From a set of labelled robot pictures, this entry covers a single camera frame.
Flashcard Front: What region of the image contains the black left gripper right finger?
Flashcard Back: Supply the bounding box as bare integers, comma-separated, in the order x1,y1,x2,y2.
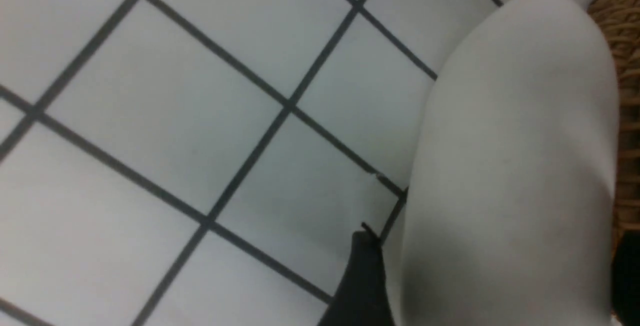
611,231,640,326

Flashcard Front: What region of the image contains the white radish with green leaves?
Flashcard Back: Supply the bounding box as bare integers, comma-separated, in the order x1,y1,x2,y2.
396,0,620,326

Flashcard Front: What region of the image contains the woven wicker basket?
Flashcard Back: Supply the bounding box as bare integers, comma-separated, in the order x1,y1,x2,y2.
587,0,640,247

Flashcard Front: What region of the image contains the white checkered tablecloth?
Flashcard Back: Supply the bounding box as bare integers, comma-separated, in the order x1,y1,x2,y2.
1,0,592,326

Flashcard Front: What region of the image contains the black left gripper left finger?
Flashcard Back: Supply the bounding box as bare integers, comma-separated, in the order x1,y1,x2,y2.
318,223,395,326

